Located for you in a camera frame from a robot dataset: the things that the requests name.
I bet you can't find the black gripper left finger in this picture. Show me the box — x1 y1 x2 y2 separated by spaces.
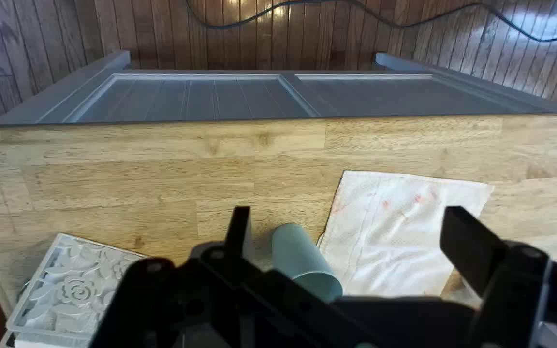
225 207 252 255

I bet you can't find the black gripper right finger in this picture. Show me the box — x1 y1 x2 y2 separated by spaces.
440 207 507 296

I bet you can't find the grey-green cup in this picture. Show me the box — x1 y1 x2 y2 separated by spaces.
252 222 343 301

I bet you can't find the white paper towel sheet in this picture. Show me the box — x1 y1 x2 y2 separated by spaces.
320 170 494 297

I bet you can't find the white embossed napkin holder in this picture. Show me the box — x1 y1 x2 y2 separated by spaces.
7 234 142 348

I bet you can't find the grey kitchen island cabinet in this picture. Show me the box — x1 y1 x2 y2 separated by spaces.
0 52 557 125

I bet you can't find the black cable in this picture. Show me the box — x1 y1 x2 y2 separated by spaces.
184 0 557 44

